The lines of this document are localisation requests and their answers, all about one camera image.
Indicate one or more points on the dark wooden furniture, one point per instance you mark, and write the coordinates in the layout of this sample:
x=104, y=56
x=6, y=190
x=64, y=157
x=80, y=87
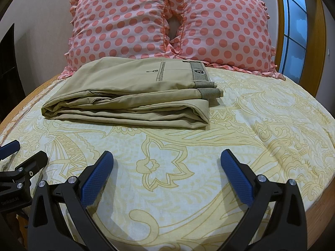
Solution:
x=6, y=65

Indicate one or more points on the pink polka dot pillow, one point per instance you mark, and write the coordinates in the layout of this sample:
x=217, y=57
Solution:
x=225, y=23
x=117, y=21

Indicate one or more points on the window with wooden frame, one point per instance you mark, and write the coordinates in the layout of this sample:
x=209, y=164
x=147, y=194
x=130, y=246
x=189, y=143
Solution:
x=297, y=31

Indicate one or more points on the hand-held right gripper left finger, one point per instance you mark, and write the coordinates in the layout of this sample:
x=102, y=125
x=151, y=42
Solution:
x=95, y=175

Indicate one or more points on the bed with yellow floral sheet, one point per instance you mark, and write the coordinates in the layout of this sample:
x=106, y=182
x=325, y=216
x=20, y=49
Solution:
x=183, y=162

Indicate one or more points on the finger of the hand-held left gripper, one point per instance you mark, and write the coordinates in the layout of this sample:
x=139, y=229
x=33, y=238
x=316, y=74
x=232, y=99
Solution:
x=28, y=163
x=9, y=146

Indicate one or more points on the khaki pants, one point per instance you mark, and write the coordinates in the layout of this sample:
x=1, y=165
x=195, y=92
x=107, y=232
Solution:
x=130, y=94

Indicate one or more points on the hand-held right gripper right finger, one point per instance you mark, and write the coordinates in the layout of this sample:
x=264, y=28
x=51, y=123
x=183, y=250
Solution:
x=235, y=174

